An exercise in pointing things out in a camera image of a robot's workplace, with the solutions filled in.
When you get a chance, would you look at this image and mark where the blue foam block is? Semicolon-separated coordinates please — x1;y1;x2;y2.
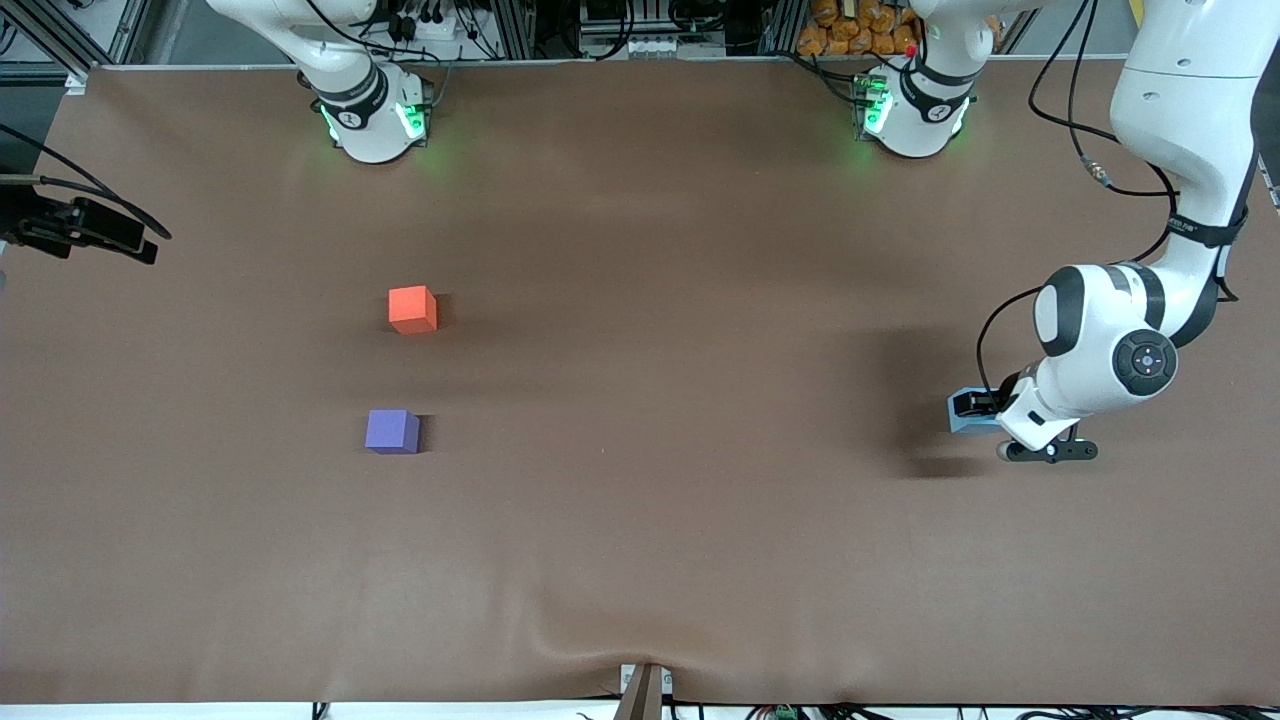
947;388;1005;435

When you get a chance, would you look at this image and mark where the orange foam block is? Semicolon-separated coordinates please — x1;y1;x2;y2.
388;286;439;335

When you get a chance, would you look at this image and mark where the purple foam block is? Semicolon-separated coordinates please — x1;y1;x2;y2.
365;409;421;455

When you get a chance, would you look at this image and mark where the brown table cover sheet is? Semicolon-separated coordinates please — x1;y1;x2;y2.
0;55;1280;706

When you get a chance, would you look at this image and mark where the orange packets pile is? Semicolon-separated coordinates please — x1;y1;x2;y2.
797;0;923;57

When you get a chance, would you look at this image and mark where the aluminium frame strut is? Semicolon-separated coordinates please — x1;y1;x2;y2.
15;0;96;93

